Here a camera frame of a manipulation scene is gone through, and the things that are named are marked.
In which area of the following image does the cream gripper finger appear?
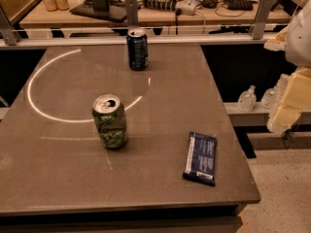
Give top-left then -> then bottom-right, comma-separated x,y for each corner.
267,67 -> 311,133
263,26 -> 289,51

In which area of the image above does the blue rxbar blueberry wrapper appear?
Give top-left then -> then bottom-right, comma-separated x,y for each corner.
183,131 -> 217,186

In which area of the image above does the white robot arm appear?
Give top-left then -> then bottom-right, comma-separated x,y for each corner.
264,10 -> 311,133

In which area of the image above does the blue pepsi can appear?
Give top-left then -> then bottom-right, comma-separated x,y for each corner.
126,28 -> 148,71

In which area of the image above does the green soda can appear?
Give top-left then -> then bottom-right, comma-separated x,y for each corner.
92,94 -> 127,150

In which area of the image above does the clear sanitizer bottle right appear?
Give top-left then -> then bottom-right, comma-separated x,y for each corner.
260,87 -> 276,109

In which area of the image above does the clear sanitizer bottle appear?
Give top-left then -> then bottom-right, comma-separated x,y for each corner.
260,87 -> 276,109
237,85 -> 257,112

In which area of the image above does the grey side shelf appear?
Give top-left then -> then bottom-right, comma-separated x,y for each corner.
225,102 -> 311,126

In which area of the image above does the clear sanitizer bottle left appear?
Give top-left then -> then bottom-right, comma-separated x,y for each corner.
237,85 -> 257,112

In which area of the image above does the wooden desk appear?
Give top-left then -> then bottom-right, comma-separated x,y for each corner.
18,0 -> 293,39

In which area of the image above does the black monitor stand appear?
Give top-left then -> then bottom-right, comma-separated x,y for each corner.
70,0 -> 126,22

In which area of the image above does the grey metal rail frame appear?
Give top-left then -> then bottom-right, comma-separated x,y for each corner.
0,0 -> 290,49

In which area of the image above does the power strip with cables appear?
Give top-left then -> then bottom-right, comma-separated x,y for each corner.
143,0 -> 196,16

